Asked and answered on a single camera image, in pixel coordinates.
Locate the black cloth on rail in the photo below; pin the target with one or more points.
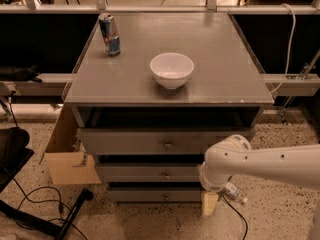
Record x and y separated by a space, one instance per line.
19 74

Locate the grey drawer cabinet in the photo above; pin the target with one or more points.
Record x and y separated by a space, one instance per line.
224 91

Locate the grey drawer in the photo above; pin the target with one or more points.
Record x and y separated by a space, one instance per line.
140 172
139 141
154 195

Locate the white bowl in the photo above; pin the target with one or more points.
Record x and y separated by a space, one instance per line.
171 70

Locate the grey bottom drawer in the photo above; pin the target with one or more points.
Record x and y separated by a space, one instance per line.
154 195

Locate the grey top drawer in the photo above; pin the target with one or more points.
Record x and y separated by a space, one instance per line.
139 141

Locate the cardboard box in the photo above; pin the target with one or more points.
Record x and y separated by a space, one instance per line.
67 160

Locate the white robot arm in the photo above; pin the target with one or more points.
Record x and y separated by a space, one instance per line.
298 165

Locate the black stand base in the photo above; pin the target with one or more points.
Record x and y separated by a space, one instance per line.
57 232

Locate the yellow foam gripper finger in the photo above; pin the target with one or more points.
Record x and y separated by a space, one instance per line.
208 202

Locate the clear plastic bottle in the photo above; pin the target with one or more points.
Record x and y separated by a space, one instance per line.
235 193

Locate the metal rail frame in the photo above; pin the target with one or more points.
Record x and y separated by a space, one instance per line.
232 7

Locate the blue silver drink can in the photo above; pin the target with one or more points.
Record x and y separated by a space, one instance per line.
110 34

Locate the black chair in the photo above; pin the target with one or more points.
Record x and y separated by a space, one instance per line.
13 153

